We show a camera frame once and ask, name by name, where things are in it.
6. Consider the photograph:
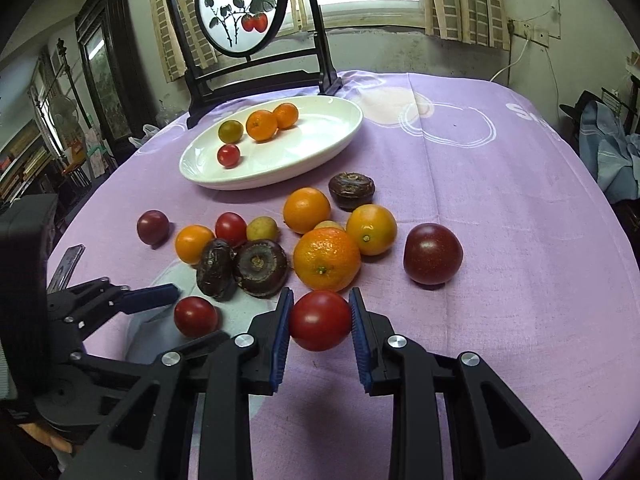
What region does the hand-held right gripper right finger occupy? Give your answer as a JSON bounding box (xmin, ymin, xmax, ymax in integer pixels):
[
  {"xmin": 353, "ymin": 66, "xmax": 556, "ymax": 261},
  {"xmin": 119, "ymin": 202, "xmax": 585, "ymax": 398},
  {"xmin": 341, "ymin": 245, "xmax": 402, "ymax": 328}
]
[{"xmin": 349, "ymin": 287, "xmax": 583, "ymax": 480}]

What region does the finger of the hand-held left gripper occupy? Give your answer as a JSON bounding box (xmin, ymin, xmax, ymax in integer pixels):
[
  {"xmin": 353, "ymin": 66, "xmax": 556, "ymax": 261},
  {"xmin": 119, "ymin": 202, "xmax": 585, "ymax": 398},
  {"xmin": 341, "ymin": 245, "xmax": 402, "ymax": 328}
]
[
  {"xmin": 47, "ymin": 277, "xmax": 181, "ymax": 340},
  {"xmin": 70, "ymin": 351, "xmax": 163, "ymax": 386}
]

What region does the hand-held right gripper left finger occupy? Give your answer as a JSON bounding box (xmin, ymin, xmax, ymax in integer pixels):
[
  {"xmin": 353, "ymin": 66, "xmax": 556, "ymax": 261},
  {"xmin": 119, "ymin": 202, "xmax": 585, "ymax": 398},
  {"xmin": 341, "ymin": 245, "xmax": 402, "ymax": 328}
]
[{"xmin": 82, "ymin": 287, "xmax": 296, "ymax": 480}]

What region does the dark dried date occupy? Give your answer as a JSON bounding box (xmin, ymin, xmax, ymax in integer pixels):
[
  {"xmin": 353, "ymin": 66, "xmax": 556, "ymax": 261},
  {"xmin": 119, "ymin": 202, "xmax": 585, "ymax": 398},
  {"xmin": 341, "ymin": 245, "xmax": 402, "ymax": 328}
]
[{"xmin": 195, "ymin": 239, "xmax": 236, "ymax": 302}]

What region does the small orange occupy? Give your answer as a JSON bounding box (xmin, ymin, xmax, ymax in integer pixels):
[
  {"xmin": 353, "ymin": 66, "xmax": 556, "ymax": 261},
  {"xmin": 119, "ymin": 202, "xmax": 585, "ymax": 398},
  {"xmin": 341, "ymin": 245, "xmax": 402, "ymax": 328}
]
[
  {"xmin": 283, "ymin": 187, "xmax": 332, "ymax": 235},
  {"xmin": 272, "ymin": 102, "xmax": 300, "ymax": 130},
  {"xmin": 174, "ymin": 225, "xmax": 216, "ymax": 265},
  {"xmin": 246, "ymin": 109, "xmax": 279, "ymax": 142}
]

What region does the small dark red tomato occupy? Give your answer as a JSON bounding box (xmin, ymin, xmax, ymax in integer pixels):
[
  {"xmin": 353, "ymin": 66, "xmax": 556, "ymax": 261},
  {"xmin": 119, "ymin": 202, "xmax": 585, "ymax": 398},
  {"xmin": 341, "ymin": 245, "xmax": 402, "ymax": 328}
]
[{"xmin": 137, "ymin": 210, "xmax": 170, "ymax": 246}]

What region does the dark brown water chestnut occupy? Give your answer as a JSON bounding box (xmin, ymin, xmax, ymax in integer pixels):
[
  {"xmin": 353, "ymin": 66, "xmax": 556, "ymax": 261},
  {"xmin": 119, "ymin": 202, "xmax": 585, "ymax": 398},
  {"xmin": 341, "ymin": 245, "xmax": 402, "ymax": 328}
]
[
  {"xmin": 232, "ymin": 240, "xmax": 289, "ymax": 298},
  {"xmin": 328, "ymin": 172, "xmax": 376, "ymax": 212}
]

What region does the large bumpy mandarin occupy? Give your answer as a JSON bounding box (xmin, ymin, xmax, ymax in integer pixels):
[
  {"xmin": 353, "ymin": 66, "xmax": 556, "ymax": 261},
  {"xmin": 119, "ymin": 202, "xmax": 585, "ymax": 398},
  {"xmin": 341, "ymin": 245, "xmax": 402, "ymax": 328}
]
[{"xmin": 293, "ymin": 227, "xmax": 362, "ymax": 293}]

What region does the large dark purple plum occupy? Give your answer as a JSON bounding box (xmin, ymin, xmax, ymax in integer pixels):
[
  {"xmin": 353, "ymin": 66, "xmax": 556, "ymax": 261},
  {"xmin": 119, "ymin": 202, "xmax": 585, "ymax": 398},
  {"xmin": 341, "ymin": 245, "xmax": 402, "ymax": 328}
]
[{"xmin": 403, "ymin": 223, "xmax": 464, "ymax": 286}]

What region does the smooth yellow-orange kumquat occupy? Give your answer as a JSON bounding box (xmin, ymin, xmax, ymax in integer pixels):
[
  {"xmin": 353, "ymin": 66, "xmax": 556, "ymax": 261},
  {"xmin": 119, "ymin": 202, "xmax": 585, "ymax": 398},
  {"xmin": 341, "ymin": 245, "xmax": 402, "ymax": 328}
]
[{"xmin": 346, "ymin": 204, "xmax": 398, "ymax": 256}]

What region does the white oval plate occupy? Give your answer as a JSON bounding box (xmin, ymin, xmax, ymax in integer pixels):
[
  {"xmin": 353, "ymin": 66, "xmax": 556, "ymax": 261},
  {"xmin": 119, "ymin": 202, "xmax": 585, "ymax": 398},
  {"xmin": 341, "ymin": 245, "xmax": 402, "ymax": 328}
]
[{"xmin": 179, "ymin": 95, "xmax": 364, "ymax": 191}]

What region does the person's left hand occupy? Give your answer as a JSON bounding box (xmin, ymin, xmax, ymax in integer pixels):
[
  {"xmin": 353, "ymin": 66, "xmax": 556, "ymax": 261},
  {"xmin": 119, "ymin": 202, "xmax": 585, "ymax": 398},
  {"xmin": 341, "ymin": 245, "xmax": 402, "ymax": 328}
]
[{"xmin": 17, "ymin": 420, "xmax": 76, "ymax": 456}]

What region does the grey smartphone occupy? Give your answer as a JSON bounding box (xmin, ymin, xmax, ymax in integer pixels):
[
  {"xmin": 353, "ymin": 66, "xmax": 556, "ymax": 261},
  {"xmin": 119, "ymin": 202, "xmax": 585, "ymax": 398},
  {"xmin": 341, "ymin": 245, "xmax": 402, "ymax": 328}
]
[{"xmin": 47, "ymin": 244, "xmax": 86, "ymax": 292}]

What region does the bookshelf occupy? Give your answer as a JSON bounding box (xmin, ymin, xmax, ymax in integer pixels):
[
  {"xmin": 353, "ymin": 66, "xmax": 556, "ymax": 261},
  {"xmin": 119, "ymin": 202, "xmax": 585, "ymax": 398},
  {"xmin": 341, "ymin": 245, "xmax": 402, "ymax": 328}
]
[{"xmin": 0, "ymin": 120, "xmax": 56, "ymax": 201}]

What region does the white plastic bag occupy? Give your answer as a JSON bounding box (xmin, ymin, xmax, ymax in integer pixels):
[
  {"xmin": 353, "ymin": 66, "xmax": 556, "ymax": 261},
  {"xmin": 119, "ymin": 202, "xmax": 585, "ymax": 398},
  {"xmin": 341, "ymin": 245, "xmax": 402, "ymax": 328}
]
[{"xmin": 131, "ymin": 124, "xmax": 161, "ymax": 150}]

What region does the green tomato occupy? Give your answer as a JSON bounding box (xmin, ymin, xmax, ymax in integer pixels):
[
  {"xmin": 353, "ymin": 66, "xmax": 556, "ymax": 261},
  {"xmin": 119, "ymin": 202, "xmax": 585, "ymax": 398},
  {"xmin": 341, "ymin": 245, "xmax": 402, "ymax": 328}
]
[{"xmin": 218, "ymin": 119, "xmax": 244, "ymax": 144}]

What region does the black chair with painted panel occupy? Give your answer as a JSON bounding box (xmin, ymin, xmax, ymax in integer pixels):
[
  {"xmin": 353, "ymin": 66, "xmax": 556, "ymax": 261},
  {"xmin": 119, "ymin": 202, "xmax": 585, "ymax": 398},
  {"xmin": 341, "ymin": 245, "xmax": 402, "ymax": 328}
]
[{"xmin": 161, "ymin": 0, "xmax": 345, "ymax": 130}]

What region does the blue cloth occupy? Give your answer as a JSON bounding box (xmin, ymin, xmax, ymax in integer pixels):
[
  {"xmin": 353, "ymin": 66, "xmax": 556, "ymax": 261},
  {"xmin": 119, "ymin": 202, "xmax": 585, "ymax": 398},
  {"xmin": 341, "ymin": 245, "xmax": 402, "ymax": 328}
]
[{"xmin": 580, "ymin": 100, "xmax": 640, "ymax": 196}]

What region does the dark framed wall picture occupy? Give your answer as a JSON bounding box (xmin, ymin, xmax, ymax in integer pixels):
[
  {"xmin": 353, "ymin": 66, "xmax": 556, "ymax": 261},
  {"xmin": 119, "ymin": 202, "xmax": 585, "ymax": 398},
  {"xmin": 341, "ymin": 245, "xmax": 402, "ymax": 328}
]
[{"xmin": 75, "ymin": 0, "xmax": 133, "ymax": 156}]

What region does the white power cable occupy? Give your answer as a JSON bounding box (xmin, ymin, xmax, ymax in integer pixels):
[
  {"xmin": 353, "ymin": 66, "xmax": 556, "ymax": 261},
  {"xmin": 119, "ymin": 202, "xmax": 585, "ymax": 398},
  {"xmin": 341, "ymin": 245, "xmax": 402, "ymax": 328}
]
[{"xmin": 490, "ymin": 35, "xmax": 531, "ymax": 83}]

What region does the white wall socket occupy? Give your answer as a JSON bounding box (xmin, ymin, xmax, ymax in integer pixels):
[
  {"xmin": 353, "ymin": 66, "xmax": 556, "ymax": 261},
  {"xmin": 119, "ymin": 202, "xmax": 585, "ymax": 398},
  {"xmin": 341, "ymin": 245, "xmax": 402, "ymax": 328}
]
[{"xmin": 510, "ymin": 19, "xmax": 551, "ymax": 46}]

